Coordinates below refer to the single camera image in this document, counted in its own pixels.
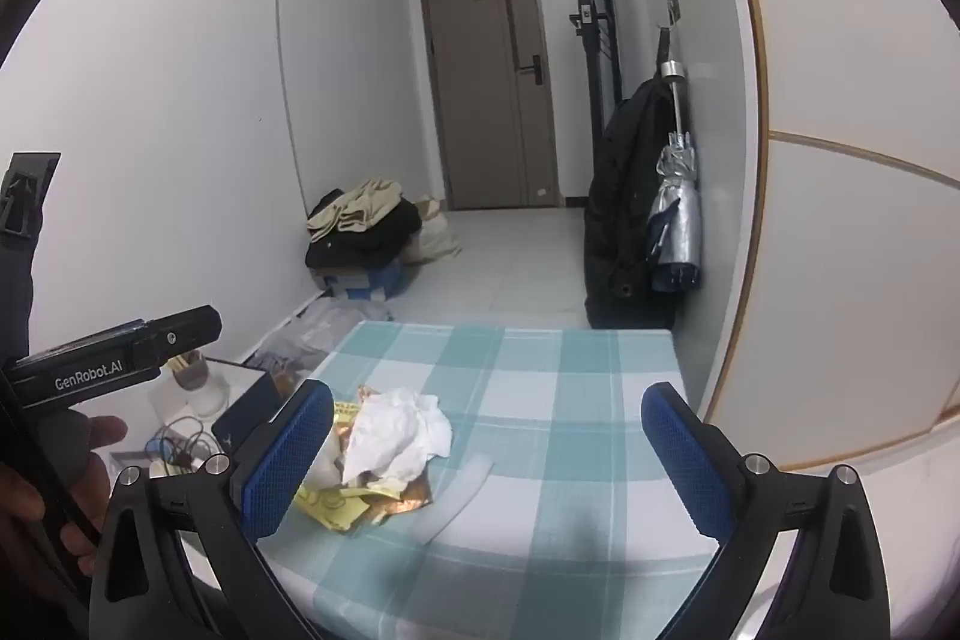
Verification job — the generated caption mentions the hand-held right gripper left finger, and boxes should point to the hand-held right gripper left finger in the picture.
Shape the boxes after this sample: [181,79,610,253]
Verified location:
[88,377,335,640]

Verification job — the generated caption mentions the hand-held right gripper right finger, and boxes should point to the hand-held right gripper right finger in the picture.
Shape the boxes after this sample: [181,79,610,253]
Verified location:
[640,383,891,640]

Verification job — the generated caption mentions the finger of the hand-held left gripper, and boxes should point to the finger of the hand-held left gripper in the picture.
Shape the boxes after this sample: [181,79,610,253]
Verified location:
[0,151,61,236]

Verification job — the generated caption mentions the yellow wrapper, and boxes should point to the yellow wrapper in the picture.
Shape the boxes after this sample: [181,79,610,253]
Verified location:
[292,400,406,532]

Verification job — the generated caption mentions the white tissue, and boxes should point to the white tissue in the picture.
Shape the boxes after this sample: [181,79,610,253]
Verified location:
[341,387,453,485]

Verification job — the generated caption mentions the copper foil wrapper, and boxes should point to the copper foil wrapper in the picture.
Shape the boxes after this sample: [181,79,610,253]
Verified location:
[352,385,436,517]

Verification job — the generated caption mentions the white foam strip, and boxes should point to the white foam strip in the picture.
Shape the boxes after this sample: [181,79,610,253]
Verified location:
[416,455,494,545]

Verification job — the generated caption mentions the person's left hand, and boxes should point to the person's left hand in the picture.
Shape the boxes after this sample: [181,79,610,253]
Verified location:
[0,415,130,558]

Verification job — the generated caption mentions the dark blue box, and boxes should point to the dark blue box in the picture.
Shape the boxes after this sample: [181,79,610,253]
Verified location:
[211,374,290,457]

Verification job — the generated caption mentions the white jar with sticks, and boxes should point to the white jar with sticks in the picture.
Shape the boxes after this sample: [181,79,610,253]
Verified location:
[171,351,230,417]

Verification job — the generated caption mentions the teal plaid cloth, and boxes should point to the teal plaid cloth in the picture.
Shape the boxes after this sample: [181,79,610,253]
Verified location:
[259,319,740,640]

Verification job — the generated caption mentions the blue cardboard box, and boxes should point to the blue cardboard box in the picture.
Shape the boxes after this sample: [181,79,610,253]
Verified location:
[319,256,410,304]

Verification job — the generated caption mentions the black clothes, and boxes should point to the black clothes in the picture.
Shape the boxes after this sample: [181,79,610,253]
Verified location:
[305,190,423,271]

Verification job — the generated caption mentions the silver folded umbrella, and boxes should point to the silver folded umbrella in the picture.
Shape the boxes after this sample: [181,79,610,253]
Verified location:
[646,59,706,294]

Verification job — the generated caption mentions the black hanging backpack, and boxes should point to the black hanging backpack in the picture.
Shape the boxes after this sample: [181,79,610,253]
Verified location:
[583,77,702,330]

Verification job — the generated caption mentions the beige clothes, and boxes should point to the beige clothes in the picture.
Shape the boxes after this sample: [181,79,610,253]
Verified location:
[305,179,404,234]

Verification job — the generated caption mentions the beige tote bag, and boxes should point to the beige tote bag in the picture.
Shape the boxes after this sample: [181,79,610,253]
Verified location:
[405,195,462,266]

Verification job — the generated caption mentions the white wardrobe with wooden trim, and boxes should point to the white wardrobe with wooden trim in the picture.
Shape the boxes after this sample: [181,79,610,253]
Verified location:
[675,0,960,491]

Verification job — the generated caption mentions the grey-brown room door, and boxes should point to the grey-brown room door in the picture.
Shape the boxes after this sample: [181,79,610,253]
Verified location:
[416,0,562,211]

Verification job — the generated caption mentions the black gate latch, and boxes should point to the black gate latch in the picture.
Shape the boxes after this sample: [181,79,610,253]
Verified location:
[568,0,608,34]

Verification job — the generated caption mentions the box of cables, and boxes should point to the box of cables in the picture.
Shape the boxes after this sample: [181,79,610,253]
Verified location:
[75,359,271,483]

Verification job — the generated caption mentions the tangled cables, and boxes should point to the tangled cables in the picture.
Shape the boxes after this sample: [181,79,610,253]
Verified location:
[146,419,218,470]

